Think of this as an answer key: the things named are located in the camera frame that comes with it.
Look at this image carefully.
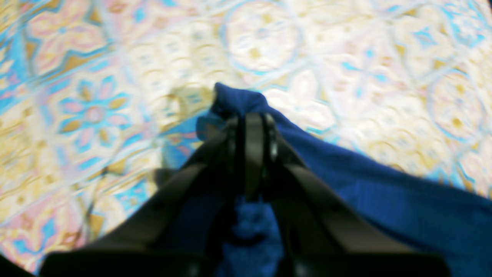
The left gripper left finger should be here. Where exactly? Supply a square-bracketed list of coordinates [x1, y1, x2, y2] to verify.
[40, 118, 241, 277]

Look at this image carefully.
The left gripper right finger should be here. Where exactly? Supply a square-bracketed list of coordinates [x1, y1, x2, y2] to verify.
[244, 113, 450, 277]

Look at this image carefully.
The blue long-sleeve T-shirt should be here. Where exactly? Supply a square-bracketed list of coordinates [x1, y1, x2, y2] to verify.
[165, 82, 492, 277]

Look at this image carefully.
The patterned tile tablecloth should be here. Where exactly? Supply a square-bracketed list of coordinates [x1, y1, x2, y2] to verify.
[1, 0, 491, 274]

